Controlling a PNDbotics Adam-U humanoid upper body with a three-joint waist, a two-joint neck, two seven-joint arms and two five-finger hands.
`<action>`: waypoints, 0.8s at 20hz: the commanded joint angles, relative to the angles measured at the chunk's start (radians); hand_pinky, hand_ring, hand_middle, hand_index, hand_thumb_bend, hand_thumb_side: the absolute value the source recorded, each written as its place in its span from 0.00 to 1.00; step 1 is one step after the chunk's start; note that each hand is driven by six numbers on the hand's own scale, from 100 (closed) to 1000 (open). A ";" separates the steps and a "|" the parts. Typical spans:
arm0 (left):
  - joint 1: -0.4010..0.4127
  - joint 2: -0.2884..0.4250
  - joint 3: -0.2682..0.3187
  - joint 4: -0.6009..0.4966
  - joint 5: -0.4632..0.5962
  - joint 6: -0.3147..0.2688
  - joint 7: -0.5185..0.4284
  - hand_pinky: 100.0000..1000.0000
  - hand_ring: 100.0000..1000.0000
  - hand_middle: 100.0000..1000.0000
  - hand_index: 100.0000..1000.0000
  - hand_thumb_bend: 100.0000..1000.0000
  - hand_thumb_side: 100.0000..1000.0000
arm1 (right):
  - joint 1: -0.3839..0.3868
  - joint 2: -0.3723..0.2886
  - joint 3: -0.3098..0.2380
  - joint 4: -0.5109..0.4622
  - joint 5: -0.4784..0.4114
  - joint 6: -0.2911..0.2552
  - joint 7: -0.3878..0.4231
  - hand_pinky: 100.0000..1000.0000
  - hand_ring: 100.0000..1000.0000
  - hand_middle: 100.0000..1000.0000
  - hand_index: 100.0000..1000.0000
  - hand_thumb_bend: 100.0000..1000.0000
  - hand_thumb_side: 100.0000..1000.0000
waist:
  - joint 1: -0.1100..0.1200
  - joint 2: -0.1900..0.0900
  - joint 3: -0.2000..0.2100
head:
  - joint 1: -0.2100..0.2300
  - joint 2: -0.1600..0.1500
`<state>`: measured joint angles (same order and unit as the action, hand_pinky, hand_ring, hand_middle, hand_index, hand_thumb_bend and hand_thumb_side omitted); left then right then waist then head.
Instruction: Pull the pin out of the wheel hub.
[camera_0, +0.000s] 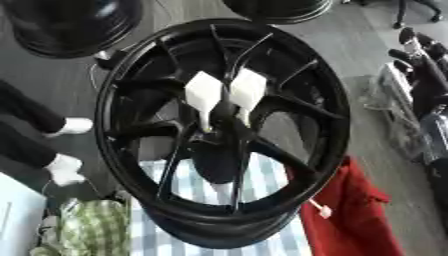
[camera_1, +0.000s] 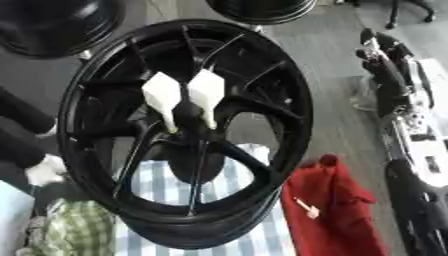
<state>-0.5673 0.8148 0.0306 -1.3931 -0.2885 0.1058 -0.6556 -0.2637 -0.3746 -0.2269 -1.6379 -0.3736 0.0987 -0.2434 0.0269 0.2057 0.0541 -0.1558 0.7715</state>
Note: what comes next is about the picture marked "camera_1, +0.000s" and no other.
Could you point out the green checked cloth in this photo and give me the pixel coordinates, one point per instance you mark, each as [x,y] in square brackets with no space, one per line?
[81,226]

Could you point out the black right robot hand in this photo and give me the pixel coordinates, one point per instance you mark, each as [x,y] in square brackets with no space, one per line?
[389,83]

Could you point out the red cloth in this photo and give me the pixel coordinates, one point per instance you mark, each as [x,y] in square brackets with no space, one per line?
[338,226]

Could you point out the small white pin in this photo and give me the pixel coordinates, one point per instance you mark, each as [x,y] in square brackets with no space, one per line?
[309,209]

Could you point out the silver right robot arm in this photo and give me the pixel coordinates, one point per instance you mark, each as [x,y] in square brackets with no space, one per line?
[423,186]

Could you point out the black chair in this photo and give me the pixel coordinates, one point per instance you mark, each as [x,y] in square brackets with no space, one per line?
[402,10]

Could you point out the black spoked wheel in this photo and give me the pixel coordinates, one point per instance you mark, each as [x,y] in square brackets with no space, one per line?
[274,100]

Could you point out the black round wheel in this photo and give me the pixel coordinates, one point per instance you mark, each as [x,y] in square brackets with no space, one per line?
[262,11]
[52,26]

